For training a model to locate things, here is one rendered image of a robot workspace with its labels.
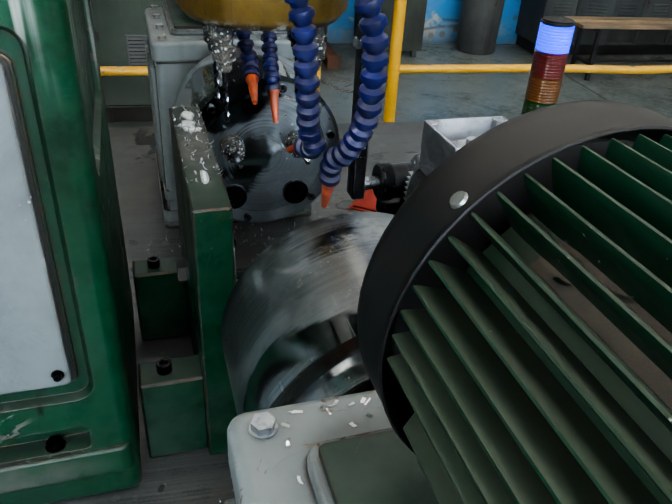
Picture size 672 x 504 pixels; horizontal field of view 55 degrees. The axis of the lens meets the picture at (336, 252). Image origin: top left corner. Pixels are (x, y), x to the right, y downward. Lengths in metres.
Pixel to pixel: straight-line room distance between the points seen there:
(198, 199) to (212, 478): 0.35
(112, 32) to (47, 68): 3.45
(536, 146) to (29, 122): 0.43
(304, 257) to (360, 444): 0.23
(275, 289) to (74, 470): 0.35
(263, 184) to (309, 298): 0.55
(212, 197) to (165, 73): 0.56
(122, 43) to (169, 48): 2.83
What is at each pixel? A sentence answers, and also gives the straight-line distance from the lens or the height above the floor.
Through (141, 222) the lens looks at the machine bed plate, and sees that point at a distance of 1.34.
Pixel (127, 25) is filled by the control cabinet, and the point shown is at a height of 0.57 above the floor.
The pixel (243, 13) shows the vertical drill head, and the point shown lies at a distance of 0.65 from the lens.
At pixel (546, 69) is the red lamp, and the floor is 1.14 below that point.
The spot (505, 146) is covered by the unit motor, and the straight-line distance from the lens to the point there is 0.25.
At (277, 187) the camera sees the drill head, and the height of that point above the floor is 0.98.
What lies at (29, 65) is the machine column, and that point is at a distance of 0.56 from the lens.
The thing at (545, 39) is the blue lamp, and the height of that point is 1.19.
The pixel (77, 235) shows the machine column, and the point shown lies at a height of 1.15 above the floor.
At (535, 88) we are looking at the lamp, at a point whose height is 1.10.
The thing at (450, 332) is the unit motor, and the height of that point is 1.31.
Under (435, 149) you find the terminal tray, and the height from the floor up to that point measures 1.12.
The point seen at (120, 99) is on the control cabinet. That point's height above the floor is 0.15.
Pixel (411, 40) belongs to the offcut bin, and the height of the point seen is 0.15.
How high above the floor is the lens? 1.44
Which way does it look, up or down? 32 degrees down
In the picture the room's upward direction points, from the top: 3 degrees clockwise
